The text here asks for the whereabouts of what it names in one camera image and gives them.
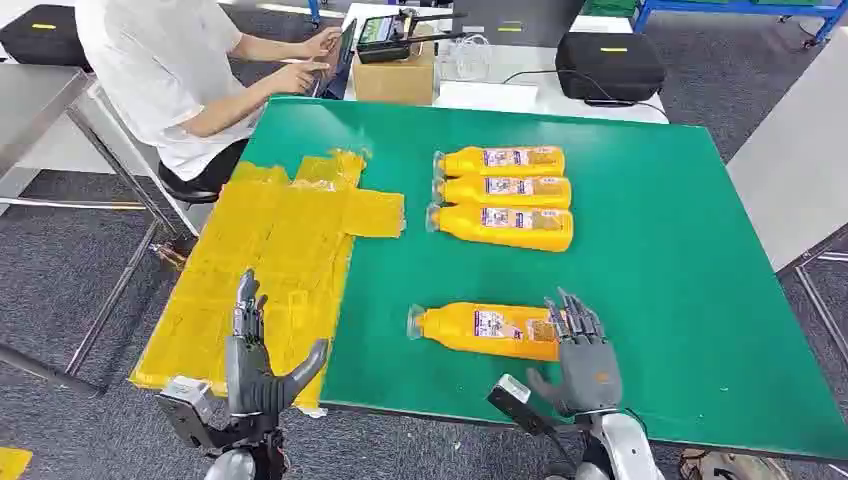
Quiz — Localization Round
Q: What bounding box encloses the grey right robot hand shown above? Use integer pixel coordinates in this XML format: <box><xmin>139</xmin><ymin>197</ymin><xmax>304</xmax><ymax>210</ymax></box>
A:
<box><xmin>526</xmin><ymin>286</ymin><xmax>624</xmax><ymax>419</ymax></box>

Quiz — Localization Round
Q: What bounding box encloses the person's right hand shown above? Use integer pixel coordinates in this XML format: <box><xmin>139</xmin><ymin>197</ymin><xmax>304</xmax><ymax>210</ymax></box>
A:
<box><xmin>268</xmin><ymin>59</ymin><xmax>331</xmax><ymax>95</ymax></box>

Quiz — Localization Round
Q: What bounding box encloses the person's left hand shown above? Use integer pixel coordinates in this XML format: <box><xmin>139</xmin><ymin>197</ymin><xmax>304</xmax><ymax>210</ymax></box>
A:
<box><xmin>299</xmin><ymin>26</ymin><xmax>344</xmax><ymax>60</ymax></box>

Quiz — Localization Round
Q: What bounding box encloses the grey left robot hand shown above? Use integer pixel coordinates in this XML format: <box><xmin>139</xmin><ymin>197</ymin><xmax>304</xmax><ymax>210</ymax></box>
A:
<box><xmin>223</xmin><ymin>268</ymin><xmax>331</xmax><ymax>425</ymax></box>

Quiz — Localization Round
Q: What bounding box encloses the orange drink bottle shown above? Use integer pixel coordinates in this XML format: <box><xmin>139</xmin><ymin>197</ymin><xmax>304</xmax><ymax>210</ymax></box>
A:
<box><xmin>406</xmin><ymin>301</ymin><xmax>564</xmax><ymax>363</ymax></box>
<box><xmin>425</xmin><ymin>202</ymin><xmax>575</xmax><ymax>254</ymax></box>
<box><xmin>433</xmin><ymin>174</ymin><xmax>573</xmax><ymax>211</ymax></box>
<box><xmin>432</xmin><ymin>145</ymin><xmax>566</xmax><ymax>180</ymax></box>

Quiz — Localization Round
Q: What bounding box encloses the dark laptop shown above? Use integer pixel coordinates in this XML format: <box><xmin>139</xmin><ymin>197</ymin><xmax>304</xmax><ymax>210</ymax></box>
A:
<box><xmin>311</xmin><ymin>17</ymin><xmax>359</xmax><ymax>101</ymax></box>

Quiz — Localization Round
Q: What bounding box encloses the black remote controller with screen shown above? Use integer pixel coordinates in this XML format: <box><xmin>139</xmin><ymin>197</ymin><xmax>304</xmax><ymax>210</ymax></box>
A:
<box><xmin>356</xmin><ymin>7</ymin><xmax>468</xmax><ymax>66</ymax></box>

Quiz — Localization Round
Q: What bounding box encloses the brown cardboard box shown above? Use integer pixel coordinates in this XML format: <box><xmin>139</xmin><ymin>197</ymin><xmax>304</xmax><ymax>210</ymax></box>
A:
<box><xmin>351</xmin><ymin>26</ymin><xmax>439</xmax><ymax>107</ymax></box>

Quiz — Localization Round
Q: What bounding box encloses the green table mat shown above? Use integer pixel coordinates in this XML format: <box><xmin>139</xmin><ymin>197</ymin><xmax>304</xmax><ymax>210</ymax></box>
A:
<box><xmin>239</xmin><ymin>94</ymin><xmax>848</xmax><ymax>463</ymax></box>

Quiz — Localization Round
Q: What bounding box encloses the person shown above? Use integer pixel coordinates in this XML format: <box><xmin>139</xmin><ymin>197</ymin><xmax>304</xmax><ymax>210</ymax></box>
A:
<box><xmin>74</xmin><ymin>0</ymin><xmax>344</xmax><ymax>200</ymax></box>

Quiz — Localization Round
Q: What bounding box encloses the black round stool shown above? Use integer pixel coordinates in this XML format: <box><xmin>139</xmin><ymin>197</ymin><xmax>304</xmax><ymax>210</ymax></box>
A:
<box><xmin>157</xmin><ymin>162</ymin><xmax>220</xmax><ymax>205</ymax></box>

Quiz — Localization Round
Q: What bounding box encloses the white flat box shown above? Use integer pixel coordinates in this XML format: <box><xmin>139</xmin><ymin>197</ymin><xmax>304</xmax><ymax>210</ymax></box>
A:
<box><xmin>433</xmin><ymin>80</ymin><xmax>539</xmax><ymax>115</ymax></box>

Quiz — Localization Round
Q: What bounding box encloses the dark grey case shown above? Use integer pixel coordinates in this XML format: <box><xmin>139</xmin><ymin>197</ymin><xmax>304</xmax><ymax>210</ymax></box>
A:
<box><xmin>452</xmin><ymin>0</ymin><xmax>588</xmax><ymax>49</ymax></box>

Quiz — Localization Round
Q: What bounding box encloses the black case with yellow label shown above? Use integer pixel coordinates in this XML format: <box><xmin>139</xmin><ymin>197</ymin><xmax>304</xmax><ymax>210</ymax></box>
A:
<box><xmin>555</xmin><ymin>31</ymin><xmax>667</xmax><ymax>104</ymax></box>
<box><xmin>0</xmin><ymin>4</ymin><xmax>91</xmax><ymax>71</ymax></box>

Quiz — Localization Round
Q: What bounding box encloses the green crate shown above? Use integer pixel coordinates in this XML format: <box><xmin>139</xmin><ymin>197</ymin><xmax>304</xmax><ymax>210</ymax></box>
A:
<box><xmin>582</xmin><ymin>0</ymin><xmax>641</xmax><ymax>18</ymax></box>

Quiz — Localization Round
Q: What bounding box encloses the grey table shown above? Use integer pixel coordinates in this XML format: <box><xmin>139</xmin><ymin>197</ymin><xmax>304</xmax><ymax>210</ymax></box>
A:
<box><xmin>725</xmin><ymin>26</ymin><xmax>848</xmax><ymax>366</ymax></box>

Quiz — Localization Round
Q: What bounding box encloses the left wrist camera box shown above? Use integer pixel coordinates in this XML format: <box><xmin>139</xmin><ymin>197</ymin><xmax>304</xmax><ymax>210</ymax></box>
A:
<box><xmin>156</xmin><ymin>375</ymin><xmax>223</xmax><ymax>452</ymax></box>

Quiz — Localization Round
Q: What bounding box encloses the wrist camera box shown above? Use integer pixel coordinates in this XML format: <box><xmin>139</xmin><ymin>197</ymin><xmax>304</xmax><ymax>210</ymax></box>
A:
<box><xmin>156</xmin><ymin>375</ymin><xmax>223</xmax><ymax>452</ymax></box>
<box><xmin>486</xmin><ymin>374</ymin><xmax>554</xmax><ymax>437</ymax></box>

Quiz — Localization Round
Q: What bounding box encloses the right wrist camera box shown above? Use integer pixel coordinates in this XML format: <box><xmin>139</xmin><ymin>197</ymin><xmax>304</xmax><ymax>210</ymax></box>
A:
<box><xmin>486</xmin><ymin>374</ymin><xmax>554</xmax><ymax>437</ymax></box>

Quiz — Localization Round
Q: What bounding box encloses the clear bag with white cable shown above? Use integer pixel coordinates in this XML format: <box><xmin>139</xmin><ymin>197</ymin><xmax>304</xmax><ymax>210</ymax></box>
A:
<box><xmin>438</xmin><ymin>34</ymin><xmax>495</xmax><ymax>84</ymax></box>

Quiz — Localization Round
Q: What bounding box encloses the black power cable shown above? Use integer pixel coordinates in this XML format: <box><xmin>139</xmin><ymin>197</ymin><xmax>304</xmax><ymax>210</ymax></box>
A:
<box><xmin>502</xmin><ymin>68</ymin><xmax>670</xmax><ymax>121</ymax></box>

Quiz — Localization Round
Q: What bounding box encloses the blue metal frame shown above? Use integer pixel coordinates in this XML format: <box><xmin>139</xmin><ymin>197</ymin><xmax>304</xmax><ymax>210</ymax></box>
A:
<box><xmin>632</xmin><ymin>0</ymin><xmax>848</xmax><ymax>49</ymax></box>

